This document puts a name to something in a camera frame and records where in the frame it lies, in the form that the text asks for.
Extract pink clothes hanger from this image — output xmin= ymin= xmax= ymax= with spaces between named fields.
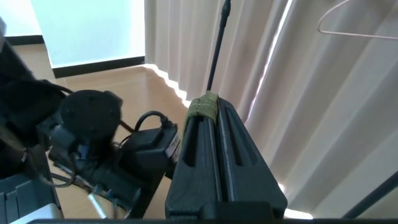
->
xmin=317 ymin=0 xmax=398 ymax=41

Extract green printed T-shirt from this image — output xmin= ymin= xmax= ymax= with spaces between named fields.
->
xmin=182 ymin=90 xmax=220 ymax=141

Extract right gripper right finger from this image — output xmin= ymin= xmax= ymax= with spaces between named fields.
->
xmin=217 ymin=98 xmax=287 ymax=218

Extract black clothes rack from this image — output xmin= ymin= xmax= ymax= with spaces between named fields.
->
xmin=206 ymin=0 xmax=398 ymax=218

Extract beige curtain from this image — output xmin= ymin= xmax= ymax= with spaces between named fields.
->
xmin=144 ymin=0 xmax=398 ymax=218

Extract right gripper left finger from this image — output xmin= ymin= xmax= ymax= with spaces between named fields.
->
xmin=164 ymin=114 xmax=222 ymax=218

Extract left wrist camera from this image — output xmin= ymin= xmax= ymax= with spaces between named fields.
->
xmin=116 ymin=124 xmax=175 ymax=180

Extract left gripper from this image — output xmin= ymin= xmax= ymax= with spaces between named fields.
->
xmin=118 ymin=132 xmax=183 ymax=218

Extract black cable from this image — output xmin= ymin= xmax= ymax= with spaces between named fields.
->
xmin=132 ymin=110 xmax=178 ymax=133

